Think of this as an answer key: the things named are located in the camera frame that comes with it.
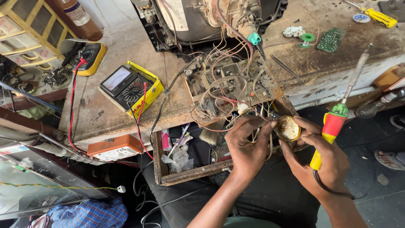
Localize person's right hand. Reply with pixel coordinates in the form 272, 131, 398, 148
278, 115, 350, 201

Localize white purple pen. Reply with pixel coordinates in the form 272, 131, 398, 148
167, 122, 191, 157

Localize yellow cardboard multimeter box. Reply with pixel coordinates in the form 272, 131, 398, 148
98, 60, 165, 119

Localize pink white tube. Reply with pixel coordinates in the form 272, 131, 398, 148
160, 129, 173, 152

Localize yellow red soldering iron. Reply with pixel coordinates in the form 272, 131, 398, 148
309, 44, 373, 201

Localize white plastic socket part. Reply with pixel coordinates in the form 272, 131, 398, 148
282, 26, 305, 39

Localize metal tweezers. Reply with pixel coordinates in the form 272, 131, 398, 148
270, 54, 305, 85

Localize red probe cable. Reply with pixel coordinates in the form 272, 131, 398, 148
68, 58, 88, 153
136, 82, 155, 161

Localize small solder wire roll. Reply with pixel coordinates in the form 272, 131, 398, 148
352, 13, 371, 23

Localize green plastic spool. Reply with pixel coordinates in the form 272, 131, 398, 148
299, 33, 316, 49

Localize clear light bulb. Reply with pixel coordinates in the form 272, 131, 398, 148
354, 89, 405, 119

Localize glass screen panel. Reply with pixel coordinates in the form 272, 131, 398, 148
0, 144, 112, 220

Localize green yellow wire with plug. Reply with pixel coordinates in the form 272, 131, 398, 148
0, 182, 126, 194

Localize blue checked cloth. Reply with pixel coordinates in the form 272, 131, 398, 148
47, 198, 128, 228

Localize yellow drawer organizer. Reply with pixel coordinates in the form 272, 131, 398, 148
0, 0, 78, 73

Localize yellow digital multimeter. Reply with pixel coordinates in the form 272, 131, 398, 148
72, 42, 107, 77

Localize grey sandal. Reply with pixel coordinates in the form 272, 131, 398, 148
389, 114, 405, 130

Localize open CRT television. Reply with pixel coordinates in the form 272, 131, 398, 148
131, 0, 289, 61

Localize black analog multimeter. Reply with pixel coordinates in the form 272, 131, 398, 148
99, 65, 155, 111

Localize wooden drawer with tools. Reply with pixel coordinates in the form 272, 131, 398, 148
151, 96, 311, 187

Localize round gold flux tin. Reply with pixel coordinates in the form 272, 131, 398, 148
274, 115, 301, 142

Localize clear plastic bag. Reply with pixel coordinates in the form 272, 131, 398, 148
161, 147, 194, 173

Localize brown plastic bottle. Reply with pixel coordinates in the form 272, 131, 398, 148
53, 0, 104, 42

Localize yellow handled screwdriver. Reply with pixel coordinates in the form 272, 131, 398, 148
343, 0, 398, 29

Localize person's left hand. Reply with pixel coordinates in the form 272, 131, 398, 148
225, 115, 278, 186

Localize brown television circuit board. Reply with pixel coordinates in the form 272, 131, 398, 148
182, 52, 284, 126

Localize bristle paint brush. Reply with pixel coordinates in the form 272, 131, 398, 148
199, 121, 227, 146

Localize black probe cable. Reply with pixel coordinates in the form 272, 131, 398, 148
127, 102, 144, 165

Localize person's black trousers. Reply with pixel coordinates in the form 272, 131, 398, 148
142, 106, 321, 228

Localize black power cable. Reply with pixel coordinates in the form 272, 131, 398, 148
148, 60, 197, 144

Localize heap of metal parts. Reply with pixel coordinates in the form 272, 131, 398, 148
42, 66, 73, 88

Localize orange power socket box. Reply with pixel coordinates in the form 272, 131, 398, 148
87, 134, 142, 162

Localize small green circuit board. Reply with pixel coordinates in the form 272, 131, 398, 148
317, 27, 346, 53

